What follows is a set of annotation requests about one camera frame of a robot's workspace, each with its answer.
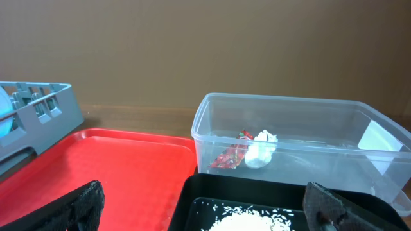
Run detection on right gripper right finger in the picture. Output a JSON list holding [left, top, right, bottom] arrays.
[[302, 182, 401, 231]]

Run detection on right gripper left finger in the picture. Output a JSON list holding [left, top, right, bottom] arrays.
[[1, 180, 105, 231]]

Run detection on rice and food scraps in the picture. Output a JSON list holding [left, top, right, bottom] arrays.
[[208, 205, 295, 231]]

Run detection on red snack wrapper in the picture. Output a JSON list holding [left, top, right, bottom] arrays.
[[209, 144, 249, 169]]

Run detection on light blue round plate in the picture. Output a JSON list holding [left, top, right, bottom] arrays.
[[0, 87, 13, 137]]

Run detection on clear plastic waste bin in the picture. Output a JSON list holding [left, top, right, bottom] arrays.
[[191, 93, 410, 216]]

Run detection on grey plastic dishwasher rack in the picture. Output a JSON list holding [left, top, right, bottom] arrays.
[[1, 81, 84, 175]]

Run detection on black waste tray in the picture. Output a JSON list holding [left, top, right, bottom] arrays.
[[168, 173, 409, 231]]

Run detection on red plastic tray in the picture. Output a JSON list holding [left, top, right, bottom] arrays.
[[1, 129, 197, 230]]

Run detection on crumpled white tissue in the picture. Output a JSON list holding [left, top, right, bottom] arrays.
[[245, 130, 278, 169]]

